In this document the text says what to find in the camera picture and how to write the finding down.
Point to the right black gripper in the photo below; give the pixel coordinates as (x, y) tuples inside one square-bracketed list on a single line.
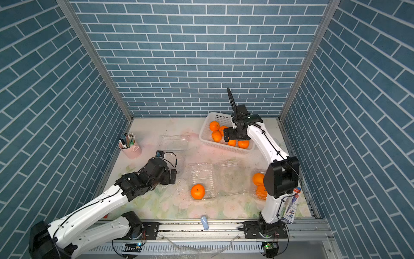
[(229, 130)]

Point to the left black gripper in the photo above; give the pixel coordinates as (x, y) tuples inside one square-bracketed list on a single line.
[(167, 179)]

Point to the orange box one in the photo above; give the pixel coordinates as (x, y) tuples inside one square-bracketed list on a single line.
[(244, 144), (214, 126)]

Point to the white perforated plastic basket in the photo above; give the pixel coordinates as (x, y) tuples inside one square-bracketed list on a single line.
[(224, 120)]

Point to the clear plastic clamshell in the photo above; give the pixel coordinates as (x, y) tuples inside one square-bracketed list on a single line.
[(254, 186), (224, 178), (174, 148)]

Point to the orange box three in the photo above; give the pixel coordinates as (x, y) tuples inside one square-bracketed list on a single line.
[(197, 192)]

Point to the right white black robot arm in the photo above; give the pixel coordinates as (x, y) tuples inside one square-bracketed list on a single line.
[(282, 174)]

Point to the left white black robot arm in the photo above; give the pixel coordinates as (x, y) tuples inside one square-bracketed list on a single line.
[(74, 234)]

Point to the pink metal pen bucket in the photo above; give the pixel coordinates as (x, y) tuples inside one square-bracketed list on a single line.
[(128, 145)]

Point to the small light blue cylinder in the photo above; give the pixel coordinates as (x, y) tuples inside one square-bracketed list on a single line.
[(204, 222)]

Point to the blue white packaged item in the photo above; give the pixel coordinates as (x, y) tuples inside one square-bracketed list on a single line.
[(291, 203)]

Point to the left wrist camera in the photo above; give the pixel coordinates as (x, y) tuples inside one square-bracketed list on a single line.
[(160, 154)]

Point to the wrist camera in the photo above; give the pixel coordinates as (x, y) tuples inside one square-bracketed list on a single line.
[(240, 111), (160, 154)]

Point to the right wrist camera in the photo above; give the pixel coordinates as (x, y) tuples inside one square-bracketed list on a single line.
[(240, 111)]

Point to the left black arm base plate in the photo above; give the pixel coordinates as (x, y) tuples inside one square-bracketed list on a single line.
[(148, 230)]

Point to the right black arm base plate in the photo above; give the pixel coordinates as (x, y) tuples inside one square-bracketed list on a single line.
[(260, 229)]

